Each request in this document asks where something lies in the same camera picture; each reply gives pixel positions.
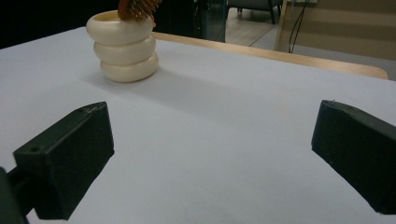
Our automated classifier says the black cable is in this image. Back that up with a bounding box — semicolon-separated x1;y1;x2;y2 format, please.
288;0;311;54

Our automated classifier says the grey armchair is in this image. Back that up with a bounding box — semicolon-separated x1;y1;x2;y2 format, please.
227;0;284;25

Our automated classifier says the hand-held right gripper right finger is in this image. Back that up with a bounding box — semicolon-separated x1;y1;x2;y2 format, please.
310;99;396;216

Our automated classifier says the cream ringed holder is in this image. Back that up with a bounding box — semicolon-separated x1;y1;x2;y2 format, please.
86;9;160;84

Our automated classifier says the white table mat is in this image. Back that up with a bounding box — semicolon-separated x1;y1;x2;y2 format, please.
0;26;396;224

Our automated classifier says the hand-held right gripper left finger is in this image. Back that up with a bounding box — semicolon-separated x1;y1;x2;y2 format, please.
12;101;116;221

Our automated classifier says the wooden hairbrush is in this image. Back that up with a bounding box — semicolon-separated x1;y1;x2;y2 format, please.
117;0;163;22

